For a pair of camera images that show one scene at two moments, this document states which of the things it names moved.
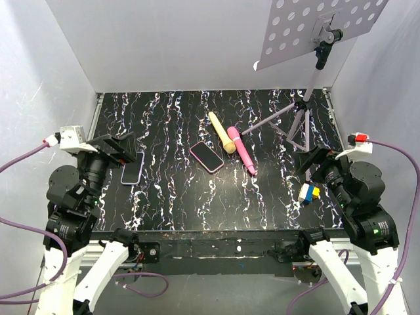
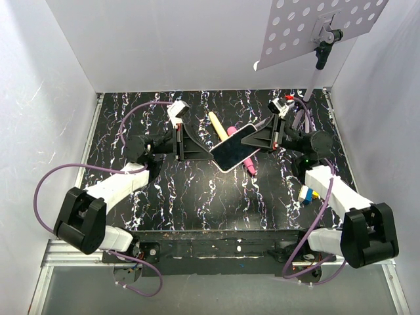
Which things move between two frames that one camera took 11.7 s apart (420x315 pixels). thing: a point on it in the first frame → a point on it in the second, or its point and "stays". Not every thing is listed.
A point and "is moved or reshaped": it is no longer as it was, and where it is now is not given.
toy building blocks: [308, 193] stays
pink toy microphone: [234, 133] stays
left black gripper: [123, 144] → [192, 150]
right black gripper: [321, 154] → [262, 137]
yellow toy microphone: [227, 142] stays
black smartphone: [207, 157] is moved or reshaped
